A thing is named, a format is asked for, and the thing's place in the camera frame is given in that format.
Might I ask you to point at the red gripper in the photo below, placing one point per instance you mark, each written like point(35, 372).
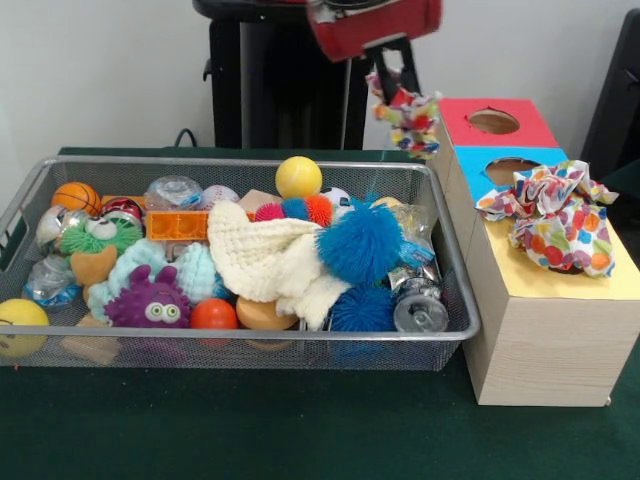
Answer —
point(380, 25)

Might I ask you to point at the polka dot cloth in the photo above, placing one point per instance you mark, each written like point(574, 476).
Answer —
point(545, 187)
point(412, 120)
point(565, 245)

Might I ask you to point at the blue spiky ball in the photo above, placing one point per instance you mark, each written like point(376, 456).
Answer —
point(360, 245)
point(365, 310)

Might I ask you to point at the wooden three-hole box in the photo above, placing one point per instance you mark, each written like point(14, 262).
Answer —
point(550, 350)

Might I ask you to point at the shallow silver mesh bin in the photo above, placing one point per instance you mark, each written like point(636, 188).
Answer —
point(150, 345)

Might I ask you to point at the small soccer ball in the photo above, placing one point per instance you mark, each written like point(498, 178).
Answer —
point(337, 196)

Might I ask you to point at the yellow ball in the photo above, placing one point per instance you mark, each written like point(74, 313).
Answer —
point(298, 176)
point(20, 325)

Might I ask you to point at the small baseball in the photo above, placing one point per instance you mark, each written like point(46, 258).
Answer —
point(217, 196)

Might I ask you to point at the black metal stand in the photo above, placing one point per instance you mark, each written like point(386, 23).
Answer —
point(620, 100)

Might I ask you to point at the cream knitted cloth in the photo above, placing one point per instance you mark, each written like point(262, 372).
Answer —
point(260, 255)

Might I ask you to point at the dark green tablecloth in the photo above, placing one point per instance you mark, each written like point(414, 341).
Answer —
point(625, 185)
point(250, 430)

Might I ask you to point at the small orange-red ball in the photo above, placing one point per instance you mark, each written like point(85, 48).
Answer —
point(214, 315)

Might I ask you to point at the purple spiky monster toy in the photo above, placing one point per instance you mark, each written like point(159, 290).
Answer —
point(145, 305)

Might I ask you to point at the green spiky toy with eyes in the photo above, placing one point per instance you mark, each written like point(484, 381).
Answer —
point(95, 237)

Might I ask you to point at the orange toy basketball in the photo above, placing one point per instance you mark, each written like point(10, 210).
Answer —
point(75, 196)

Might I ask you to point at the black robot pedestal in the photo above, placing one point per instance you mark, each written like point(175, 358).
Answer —
point(280, 75)

